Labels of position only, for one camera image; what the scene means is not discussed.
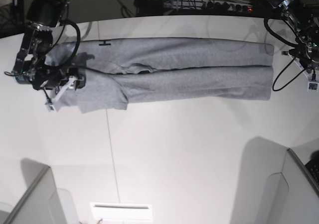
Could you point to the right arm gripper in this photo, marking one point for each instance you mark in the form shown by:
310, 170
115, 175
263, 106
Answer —
49, 78

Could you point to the grey T-shirt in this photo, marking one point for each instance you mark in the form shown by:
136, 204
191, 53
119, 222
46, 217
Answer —
137, 70

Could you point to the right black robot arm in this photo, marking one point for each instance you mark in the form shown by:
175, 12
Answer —
30, 67

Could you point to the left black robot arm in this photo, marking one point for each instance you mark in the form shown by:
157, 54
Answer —
301, 20

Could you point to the left grey partition panel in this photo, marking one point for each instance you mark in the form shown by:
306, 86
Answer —
40, 204

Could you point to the black keyboard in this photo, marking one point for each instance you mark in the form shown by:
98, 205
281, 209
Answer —
313, 168

